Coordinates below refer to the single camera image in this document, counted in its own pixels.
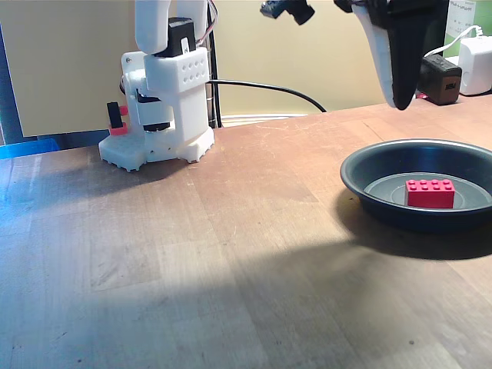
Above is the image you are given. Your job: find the white adapter cable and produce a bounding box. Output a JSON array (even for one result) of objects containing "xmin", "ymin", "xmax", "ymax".
[{"xmin": 424, "ymin": 25, "xmax": 484, "ymax": 58}]

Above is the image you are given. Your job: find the black gripper-mounted camera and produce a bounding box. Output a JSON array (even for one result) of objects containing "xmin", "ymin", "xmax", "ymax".
[{"xmin": 260, "ymin": 0, "xmax": 315, "ymax": 26}]

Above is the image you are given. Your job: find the black monitor panel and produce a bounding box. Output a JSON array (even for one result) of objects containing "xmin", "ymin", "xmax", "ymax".
[{"xmin": 421, "ymin": 0, "xmax": 450, "ymax": 58}]

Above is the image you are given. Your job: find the dark frame post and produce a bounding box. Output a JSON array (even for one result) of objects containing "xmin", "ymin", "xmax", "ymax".
[{"xmin": 0, "ymin": 15, "xmax": 24, "ymax": 146}]

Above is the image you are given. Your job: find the red lego block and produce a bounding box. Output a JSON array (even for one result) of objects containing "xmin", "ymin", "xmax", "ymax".
[{"xmin": 404, "ymin": 178, "xmax": 457, "ymax": 210}]

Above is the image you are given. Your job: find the thick black cable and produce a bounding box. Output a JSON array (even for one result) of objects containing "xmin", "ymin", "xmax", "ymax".
[{"xmin": 209, "ymin": 78, "xmax": 328, "ymax": 114}]

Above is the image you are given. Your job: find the dark round bin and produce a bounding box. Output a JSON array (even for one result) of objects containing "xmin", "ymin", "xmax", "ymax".
[{"xmin": 340, "ymin": 138, "xmax": 492, "ymax": 234}]

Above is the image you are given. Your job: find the white power adapter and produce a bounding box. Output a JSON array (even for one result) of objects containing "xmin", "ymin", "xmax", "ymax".
[{"xmin": 458, "ymin": 35, "xmax": 492, "ymax": 97}]

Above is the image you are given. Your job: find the arm wire bundle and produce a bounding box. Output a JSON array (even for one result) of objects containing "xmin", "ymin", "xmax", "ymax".
[{"xmin": 194, "ymin": 0, "xmax": 219, "ymax": 49}]

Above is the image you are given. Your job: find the green and white box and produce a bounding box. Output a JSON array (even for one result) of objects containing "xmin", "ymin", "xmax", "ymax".
[{"xmin": 444, "ymin": 0, "xmax": 492, "ymax": 58}]

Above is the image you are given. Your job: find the chrome metal pole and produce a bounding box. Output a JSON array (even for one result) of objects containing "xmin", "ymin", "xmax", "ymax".
[{"xmin": 205, "ymin": 0, "xmax": 221, "ymax": 130}]

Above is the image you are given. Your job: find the black charger cube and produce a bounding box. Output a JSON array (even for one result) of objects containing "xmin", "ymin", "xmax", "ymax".
[{"xmin": 414, "ymin": 55, "xmax": 463, "ymax": 106}]

